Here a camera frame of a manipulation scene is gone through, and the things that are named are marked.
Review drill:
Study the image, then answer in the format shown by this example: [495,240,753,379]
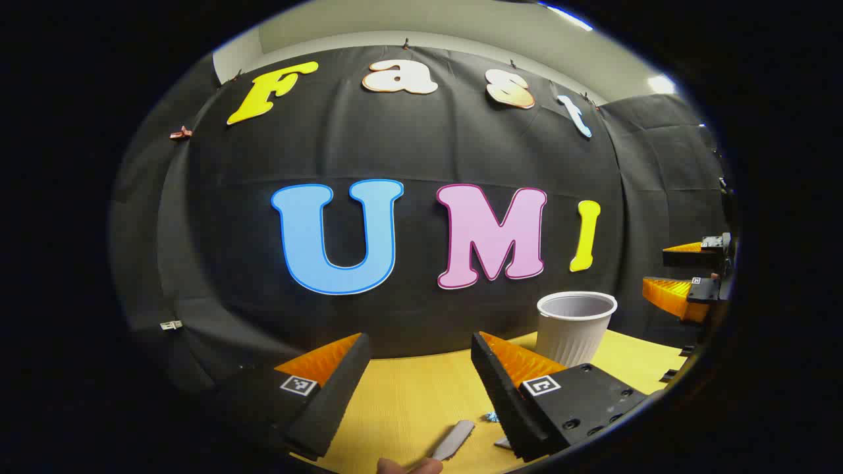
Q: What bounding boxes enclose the black backdrop cloth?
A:
[109,45,732,422]

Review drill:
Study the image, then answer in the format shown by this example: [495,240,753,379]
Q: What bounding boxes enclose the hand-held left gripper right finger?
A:
[470,331,649,461]

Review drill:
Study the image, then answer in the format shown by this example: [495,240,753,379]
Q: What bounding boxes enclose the yellow wooden desktop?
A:
[290,329,689,474]

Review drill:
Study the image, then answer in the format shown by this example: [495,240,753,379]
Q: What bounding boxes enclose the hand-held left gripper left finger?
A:
[217,332,373,461]

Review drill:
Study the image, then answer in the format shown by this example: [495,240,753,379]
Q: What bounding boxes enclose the small grey broom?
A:
[431,420,476,461]

